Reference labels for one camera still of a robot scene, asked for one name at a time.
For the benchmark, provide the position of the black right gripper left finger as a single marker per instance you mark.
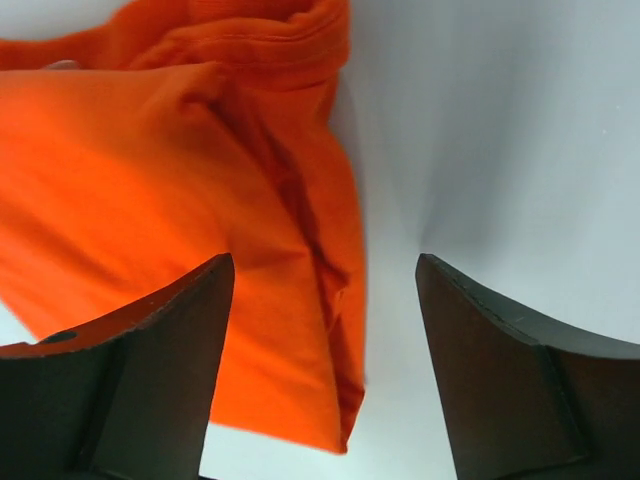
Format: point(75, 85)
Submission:
point(124, 396)

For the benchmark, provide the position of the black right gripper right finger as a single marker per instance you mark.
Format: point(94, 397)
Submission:
point(526, 396)

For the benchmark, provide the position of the orange t shirt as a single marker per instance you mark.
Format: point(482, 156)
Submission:
point(134, 151)

